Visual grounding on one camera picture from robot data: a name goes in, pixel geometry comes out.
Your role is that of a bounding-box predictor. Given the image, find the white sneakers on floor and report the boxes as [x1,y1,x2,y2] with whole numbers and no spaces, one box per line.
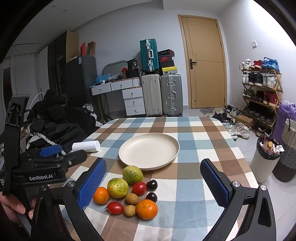
[228,122,250,140]

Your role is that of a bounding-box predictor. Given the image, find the cream round plate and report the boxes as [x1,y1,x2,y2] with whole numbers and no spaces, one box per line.
[118,133,180,171]

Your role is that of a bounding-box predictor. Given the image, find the cardboard box on floor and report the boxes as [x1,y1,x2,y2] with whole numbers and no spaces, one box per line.
[235,114,253,128]

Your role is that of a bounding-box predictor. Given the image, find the dark cabinet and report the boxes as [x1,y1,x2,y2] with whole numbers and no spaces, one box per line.
[48,31,99,113]

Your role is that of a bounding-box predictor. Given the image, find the red tomato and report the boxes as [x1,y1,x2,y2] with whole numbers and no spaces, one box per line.
[132,182,147,195]
[106,201,125,215]

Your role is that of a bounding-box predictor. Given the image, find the dark plum lower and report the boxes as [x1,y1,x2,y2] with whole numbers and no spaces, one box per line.
[146,192,158,203]

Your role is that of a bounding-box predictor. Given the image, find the dark plum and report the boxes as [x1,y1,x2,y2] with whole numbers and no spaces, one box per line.
[146,192,158,203]
[146,180,158,191]

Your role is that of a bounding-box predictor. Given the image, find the purple bag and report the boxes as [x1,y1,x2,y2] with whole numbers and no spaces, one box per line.
[273,100,295,143]

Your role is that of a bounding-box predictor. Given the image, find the checkered tablecloth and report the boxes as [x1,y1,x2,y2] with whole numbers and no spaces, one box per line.
[67,116,258,240]

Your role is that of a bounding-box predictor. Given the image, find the large orange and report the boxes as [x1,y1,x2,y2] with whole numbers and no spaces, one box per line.
[135,199,159,220]

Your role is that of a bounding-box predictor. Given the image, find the yellow-green citrus fruit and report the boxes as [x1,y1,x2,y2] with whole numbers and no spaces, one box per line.
[107,178,129,199]

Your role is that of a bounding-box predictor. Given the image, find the green bumpy citrus fruit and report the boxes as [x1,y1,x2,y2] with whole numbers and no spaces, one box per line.
[122,166,144,186]

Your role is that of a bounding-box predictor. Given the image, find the beige suitcase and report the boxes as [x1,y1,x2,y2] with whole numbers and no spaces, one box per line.
[140,74,163,116]

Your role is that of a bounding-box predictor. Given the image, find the teal suitcase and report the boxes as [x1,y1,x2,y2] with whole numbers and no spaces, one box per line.
[139,39,159,74]

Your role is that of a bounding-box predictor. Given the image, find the wooden door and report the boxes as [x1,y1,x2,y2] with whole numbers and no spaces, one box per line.
[178,15,227,108]

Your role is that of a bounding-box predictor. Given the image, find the small orange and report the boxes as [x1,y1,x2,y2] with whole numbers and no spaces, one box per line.
[93,187,110,205]

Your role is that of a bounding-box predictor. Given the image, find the dark plum upper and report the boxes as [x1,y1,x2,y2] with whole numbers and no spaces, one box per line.
[146,180,158,191]

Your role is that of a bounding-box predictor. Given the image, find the black clothes pile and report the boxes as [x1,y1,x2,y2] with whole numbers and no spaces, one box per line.
[26,90,98,154]

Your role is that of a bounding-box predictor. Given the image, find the woven laundry basket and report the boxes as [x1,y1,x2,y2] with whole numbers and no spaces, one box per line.
[273,118,296,183]

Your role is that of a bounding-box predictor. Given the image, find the stacked shoe boxes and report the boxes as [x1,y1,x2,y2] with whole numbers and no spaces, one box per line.
[158,49,178,74]

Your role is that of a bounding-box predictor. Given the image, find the silver grey suitcase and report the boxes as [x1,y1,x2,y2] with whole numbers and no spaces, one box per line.
[160,74,183,116]

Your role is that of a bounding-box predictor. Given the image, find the white paper roll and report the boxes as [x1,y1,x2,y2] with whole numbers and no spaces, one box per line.
[72,141,100,153]

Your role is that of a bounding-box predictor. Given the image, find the person's left hand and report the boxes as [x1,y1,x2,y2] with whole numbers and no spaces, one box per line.
[1,192,26,225]

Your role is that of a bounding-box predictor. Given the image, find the wooden shoe rack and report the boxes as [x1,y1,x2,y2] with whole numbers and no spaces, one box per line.
[241,67,283,133]

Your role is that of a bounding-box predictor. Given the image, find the white drawer desk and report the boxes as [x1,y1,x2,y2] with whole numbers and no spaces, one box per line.
[90,77,145,116]

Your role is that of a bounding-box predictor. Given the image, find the white trash bin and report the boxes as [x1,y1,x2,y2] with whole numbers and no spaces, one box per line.
[250,136,285,184]

